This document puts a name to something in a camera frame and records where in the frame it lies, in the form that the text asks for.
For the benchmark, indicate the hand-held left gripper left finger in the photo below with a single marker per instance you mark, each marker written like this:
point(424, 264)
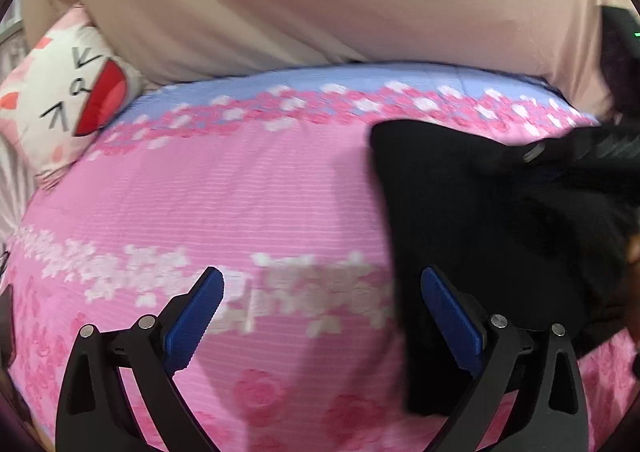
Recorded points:
point(192, 312)

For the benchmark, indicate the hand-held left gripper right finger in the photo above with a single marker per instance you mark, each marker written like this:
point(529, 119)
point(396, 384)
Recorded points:
point(450, 312)

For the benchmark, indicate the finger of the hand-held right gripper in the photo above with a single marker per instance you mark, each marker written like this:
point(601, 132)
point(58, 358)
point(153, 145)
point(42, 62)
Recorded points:
point(575, 146)

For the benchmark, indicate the black pants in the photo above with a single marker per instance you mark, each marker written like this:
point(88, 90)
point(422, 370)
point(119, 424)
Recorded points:
point(475, 232)

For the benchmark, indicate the pink rose bed sheet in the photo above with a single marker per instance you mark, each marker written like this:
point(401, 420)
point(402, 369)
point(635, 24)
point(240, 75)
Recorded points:
point(225, 182)

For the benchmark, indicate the grey striped cloth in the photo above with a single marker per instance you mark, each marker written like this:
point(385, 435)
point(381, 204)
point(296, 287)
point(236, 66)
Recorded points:
point(12, 171)

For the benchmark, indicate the white cat face pillow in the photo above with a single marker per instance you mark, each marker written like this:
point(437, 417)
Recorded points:
point(65, 101)

